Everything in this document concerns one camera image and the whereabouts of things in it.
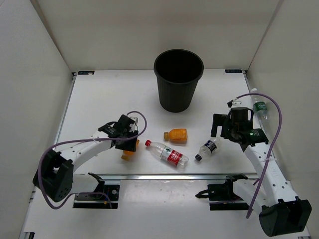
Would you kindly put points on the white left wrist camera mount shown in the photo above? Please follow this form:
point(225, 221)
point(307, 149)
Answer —
point(135, 121)

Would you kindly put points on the right blue table sticker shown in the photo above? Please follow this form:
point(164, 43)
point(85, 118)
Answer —
point(233, 71)

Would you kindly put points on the left blue table sticker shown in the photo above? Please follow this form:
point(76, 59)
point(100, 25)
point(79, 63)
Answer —
point(86, 72)

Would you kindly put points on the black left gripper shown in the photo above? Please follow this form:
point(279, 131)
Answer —
point(130, 146)

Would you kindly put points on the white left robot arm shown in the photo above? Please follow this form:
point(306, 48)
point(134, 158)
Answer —
point(56, 177)

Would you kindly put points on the clear bottle green label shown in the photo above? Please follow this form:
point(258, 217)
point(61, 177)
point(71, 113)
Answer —
point(260, 109)

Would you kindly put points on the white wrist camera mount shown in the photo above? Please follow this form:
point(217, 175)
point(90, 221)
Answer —
point(234, 103)
point(135, 121)

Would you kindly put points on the aluminium front table rail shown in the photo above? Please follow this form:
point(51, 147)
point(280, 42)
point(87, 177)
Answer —
point(164, 176)

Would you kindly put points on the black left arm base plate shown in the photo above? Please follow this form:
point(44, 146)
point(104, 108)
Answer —
point(99, 201)

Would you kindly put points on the black plastic waste bin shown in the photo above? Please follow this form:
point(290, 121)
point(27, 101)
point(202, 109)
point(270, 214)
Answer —
point(178, 72)

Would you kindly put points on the clear bottle dark blue label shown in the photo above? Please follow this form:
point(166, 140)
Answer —
point(209, 149)

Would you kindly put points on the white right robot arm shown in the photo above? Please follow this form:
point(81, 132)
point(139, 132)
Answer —
point(279, 208)

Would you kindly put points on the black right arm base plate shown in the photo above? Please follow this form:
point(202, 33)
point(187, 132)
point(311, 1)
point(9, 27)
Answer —
point(222, 198)

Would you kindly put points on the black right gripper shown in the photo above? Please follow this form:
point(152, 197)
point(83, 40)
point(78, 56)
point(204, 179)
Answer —
point(219, 120)

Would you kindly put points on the blue table sticker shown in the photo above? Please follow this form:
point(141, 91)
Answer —
point(233, 71)
point(86, 72)

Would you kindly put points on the clear bottle red label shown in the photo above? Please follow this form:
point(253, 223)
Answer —
point(167, 155)

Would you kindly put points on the orange juice bottle with barcode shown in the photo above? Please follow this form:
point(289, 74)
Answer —
point(128, 154)

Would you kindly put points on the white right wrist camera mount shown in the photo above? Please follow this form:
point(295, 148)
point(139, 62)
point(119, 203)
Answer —
point(234, 103)

